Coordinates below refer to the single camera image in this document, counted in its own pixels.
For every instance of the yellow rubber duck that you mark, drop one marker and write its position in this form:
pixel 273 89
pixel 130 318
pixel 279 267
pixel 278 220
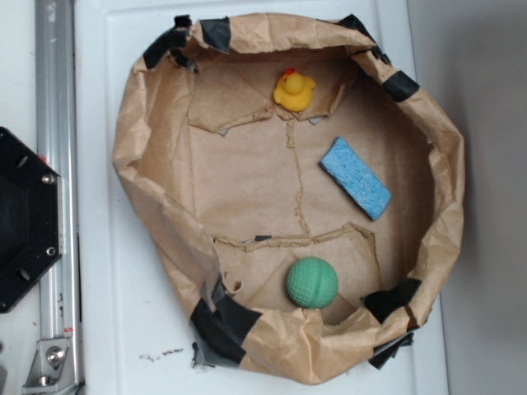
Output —
pixel 294 91

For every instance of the brown paper bag tray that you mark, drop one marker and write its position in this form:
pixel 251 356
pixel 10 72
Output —
pixel 229 186

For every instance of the blue sponge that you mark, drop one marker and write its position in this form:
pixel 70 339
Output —
pixel 352 174

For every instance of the green dimpled ball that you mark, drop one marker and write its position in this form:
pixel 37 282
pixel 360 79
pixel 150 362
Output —
pixel 312 283

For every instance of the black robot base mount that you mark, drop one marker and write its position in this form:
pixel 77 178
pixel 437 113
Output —
pixel 30 226

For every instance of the aluminium extrusion rail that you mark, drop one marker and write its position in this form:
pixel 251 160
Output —
pixel 60 300

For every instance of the metal corner bracket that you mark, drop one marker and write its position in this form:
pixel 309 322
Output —
pixel 52 368

